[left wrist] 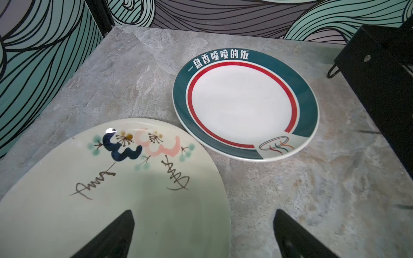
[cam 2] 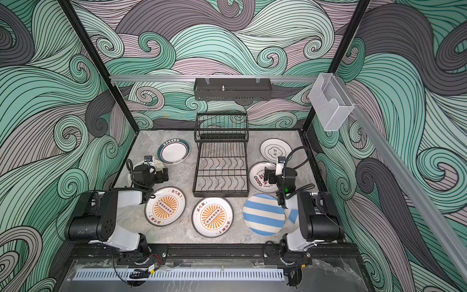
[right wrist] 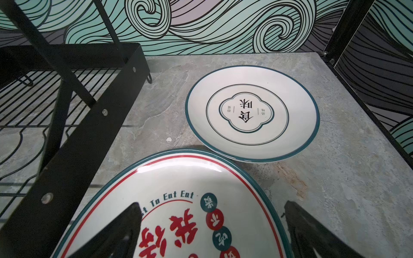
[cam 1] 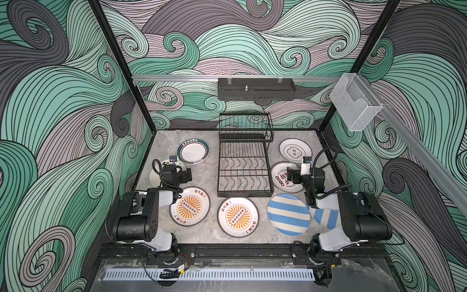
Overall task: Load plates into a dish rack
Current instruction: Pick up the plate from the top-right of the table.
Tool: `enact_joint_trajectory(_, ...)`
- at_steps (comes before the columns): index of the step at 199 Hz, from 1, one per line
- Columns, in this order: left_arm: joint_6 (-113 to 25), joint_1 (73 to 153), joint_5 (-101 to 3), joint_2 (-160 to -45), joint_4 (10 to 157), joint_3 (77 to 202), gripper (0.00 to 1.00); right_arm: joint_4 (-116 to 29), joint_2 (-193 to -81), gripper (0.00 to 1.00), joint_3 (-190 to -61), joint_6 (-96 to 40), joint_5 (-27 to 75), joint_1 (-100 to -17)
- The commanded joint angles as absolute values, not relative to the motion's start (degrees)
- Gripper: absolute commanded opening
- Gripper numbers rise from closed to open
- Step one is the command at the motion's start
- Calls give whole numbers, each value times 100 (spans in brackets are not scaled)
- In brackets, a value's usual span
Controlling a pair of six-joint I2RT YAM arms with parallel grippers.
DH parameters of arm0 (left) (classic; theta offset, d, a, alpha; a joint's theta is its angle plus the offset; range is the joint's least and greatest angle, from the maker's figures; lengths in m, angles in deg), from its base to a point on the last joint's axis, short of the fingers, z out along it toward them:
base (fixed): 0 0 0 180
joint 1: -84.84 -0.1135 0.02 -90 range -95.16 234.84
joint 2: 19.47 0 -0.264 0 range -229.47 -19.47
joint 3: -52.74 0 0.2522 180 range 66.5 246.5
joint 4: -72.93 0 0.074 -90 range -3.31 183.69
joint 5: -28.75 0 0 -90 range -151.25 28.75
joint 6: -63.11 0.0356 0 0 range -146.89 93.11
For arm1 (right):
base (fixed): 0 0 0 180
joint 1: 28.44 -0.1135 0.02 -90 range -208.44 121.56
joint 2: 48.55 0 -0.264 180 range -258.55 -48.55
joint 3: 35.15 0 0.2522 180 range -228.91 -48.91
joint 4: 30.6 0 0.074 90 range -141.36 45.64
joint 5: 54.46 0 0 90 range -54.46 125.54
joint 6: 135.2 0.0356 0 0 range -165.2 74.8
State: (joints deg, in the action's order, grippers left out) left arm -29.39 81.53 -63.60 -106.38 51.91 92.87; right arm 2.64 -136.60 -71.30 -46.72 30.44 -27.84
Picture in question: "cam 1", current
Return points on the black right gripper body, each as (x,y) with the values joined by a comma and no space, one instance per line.
(298,179)

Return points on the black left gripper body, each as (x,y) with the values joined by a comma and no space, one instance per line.
(181,178)

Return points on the white plate green flower outline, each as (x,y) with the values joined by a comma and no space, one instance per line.
(294,150)

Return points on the black wire dish rack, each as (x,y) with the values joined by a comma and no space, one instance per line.
(244,169)

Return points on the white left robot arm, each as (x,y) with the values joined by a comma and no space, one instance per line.
(137,219)

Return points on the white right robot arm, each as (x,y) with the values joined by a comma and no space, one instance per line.
(362,218)

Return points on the cream plate black drawing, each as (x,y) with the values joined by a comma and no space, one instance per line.
(154,179)

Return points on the green-rimmed white plate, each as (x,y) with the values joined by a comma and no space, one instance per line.
(193,151)

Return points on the white plate red characters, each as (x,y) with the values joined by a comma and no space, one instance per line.
(279,176)

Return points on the blue striped plate right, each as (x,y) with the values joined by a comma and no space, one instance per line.
(326,217)

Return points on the blue striped plate large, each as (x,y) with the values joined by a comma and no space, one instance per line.
(288,214)

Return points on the orange sunburst plate left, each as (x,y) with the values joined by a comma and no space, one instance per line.
(191,208)

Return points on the orange sunburst plate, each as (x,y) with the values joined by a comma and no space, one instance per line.
(238,217)
(191,208)

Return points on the orange sunburst plate centre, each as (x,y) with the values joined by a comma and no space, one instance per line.
(238,217)

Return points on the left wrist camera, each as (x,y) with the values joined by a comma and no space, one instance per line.
(173,159)

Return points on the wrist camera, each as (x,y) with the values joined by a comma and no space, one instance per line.
(173,159)
(306,165)

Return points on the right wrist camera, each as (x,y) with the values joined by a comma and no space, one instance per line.
(306,165)

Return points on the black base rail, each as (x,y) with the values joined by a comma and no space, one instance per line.
(295,253)

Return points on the clear acrylic wall box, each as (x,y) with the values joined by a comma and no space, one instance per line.
(356,101)

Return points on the black wall-mounted tray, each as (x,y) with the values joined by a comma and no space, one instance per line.
(256,89)

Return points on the white slotted cable duct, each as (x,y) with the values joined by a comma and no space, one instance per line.
(213,274)

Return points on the aluminium rail back wall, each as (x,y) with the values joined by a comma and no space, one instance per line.
(214,78)

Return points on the aluminium rail wall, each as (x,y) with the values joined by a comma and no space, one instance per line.
(214,78)
(400,114)

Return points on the aluminium rail right wall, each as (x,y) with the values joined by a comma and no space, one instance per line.
(400,114)

